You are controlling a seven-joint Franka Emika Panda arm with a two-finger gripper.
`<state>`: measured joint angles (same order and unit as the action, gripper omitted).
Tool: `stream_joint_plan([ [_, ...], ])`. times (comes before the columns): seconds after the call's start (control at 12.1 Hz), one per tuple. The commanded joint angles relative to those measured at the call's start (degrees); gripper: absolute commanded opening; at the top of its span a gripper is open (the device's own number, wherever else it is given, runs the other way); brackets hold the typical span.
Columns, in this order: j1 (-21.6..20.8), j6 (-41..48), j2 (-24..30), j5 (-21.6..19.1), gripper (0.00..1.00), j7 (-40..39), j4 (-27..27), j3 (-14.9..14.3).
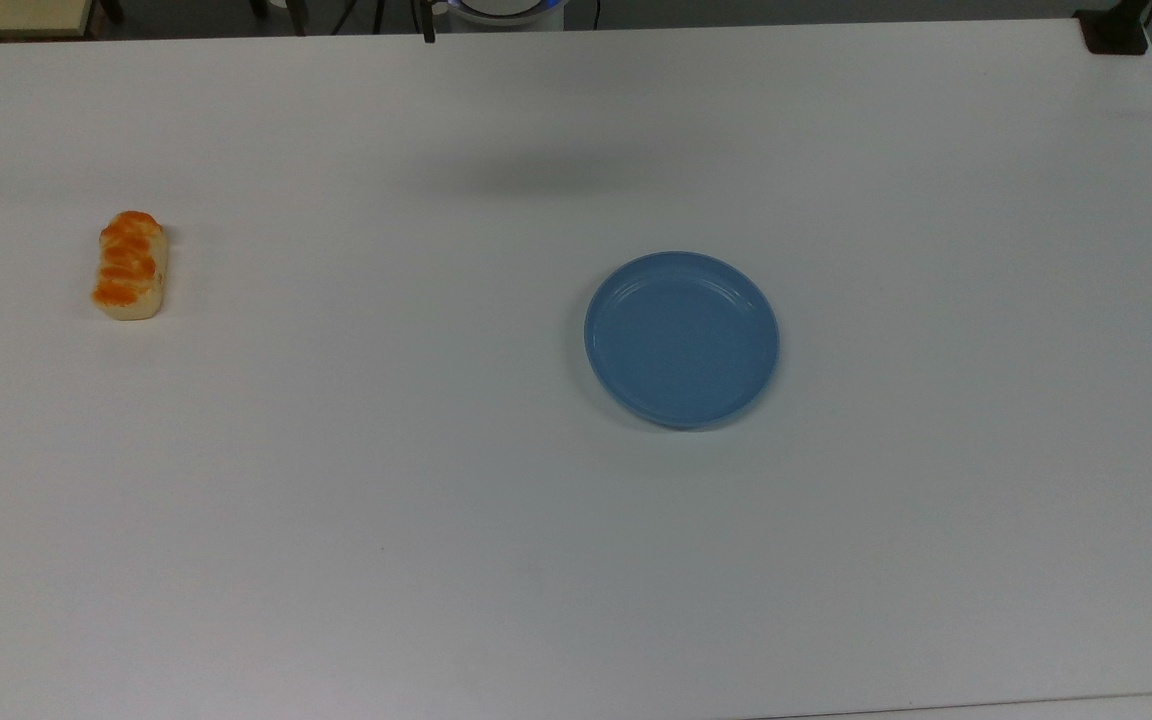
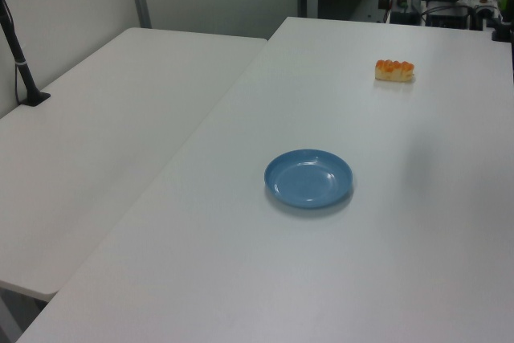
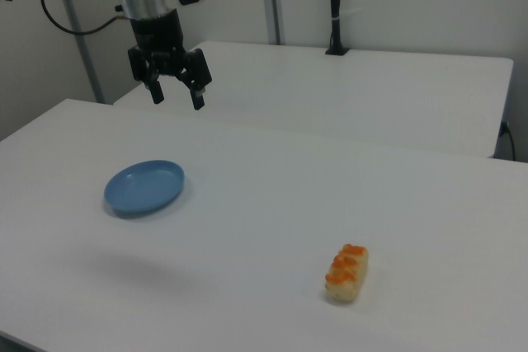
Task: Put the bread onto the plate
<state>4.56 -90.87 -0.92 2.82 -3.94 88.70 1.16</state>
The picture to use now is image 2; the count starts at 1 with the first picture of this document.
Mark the black electronics box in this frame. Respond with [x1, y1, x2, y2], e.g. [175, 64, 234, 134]
[424, 5, 471, 30]

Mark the black camera stand pole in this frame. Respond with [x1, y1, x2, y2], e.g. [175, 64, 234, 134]
[0, 0, 52, 108]

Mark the black table clamp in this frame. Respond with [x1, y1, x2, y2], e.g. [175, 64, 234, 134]
[490, 16, 514, 43]

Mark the blue round plate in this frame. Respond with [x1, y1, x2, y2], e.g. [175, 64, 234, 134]
[263, 149, 354, 210]

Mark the bread with orange topping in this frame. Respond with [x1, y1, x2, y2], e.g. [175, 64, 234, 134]
[374, 59, 416, 84]

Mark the small black box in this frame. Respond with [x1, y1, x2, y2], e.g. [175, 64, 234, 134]
[390, 8, 422, 26]

